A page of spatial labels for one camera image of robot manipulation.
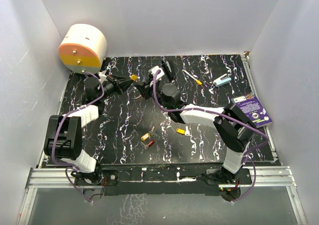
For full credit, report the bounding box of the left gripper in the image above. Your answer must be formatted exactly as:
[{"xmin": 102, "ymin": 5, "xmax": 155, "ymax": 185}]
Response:
[{"xmin": 98, "ymin": 75, "xmax": 137, "ymax": 101}]

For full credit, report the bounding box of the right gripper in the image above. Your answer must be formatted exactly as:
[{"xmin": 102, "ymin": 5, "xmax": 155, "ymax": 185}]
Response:
[{"xmin": 135, "ymin": 78, "xmax": 171, "ymax": 111}]

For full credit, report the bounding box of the metal keyring with keys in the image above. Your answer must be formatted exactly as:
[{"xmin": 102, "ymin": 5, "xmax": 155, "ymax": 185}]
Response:
[{"xmin": 132, "ymin": 93, "xmax": 142, "ymax": 100}]

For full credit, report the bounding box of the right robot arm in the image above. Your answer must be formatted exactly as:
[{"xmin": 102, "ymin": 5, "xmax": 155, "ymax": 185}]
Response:
[{"xmin": 135, "ymin": 81, "xmax": 256, "ymax": 184}]

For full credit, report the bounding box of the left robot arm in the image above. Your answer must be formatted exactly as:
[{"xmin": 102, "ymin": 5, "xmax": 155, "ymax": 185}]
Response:
[{"xmin": 44, "ymin": 72, "xmax": 137, "ymax": 185}]

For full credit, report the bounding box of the black folding tool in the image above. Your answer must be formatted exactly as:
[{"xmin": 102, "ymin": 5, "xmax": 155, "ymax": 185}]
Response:
[{"xmin": 161, "ymin": 60, "xmax": 176, "ymax": 82}]

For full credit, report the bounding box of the white pen yellow cap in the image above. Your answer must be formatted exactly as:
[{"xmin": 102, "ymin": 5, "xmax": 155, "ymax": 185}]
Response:
[{"xmin": 183, "ymin": 70, "xmax": 202, "ymax": 86}]

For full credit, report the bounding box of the round pastel drawer box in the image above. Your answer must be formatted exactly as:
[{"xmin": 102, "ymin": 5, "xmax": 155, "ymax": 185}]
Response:
[{"xmin": 58, "ymin": 23, "xmax": 107, "ymax": 74}]

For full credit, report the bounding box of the red headed key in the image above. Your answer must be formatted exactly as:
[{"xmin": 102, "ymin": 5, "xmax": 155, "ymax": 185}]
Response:
[{"xmin": 141, "ymin": 139, "xmax": 155, "ymax": 150}]

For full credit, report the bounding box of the black base bar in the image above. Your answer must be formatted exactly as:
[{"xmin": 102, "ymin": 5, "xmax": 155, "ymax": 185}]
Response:
[{"xmin": 70, "ymin": 161, "xmax": 252, "ymax": 197}]

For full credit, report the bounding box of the purple booklet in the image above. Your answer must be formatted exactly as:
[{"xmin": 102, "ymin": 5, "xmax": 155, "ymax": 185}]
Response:
[{"xmin": 232, "ymin": 93, "xmax": 273, "ymax": 128}]

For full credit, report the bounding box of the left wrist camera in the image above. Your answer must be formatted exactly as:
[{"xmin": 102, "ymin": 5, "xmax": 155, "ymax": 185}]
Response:
[{"xmin": 98, "ymin": 71, "xmax": 107, "ymax": 82}]

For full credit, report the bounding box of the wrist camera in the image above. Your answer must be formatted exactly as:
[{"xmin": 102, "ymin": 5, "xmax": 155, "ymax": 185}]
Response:
[
  {"xmin": 148, "ymin": 66, "xmax": 165, "ymax": 83},
  {"xmin": 98, "ymin": 71, "xmax": 107, "ymax": 82}
]

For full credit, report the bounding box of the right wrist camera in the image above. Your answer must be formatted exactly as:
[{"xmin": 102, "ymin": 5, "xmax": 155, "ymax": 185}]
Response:
[{"xmin": 148, "ymin": 66, "xmax": 165, "ymax": 83}]

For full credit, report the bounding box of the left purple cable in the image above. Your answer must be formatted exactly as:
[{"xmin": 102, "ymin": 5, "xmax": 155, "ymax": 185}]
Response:
[{"xmin": 51, "ymin": 71, "xmax": 105, "ymax": 203}]

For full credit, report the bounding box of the purple cable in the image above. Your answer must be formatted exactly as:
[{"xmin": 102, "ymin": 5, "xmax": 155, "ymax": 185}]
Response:
[
  {"xmin": 152, "ymin": 69, "xmax": 270, "ymax": 203},
  {"xmin": 51, "ymin": 71, "xmax": 105, "ymax": 203}
]

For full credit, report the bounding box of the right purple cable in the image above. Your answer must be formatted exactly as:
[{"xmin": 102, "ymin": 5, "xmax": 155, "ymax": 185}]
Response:
[{"xmin": 152, "ymin": 69, "xmax": 270, "ymax": 203}]

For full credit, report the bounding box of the aluminium frame rail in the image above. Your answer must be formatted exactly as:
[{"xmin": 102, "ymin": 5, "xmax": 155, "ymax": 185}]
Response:
[{"xmin": 25, "ymin": 166, "xmax": 296, "ymax": 189}]

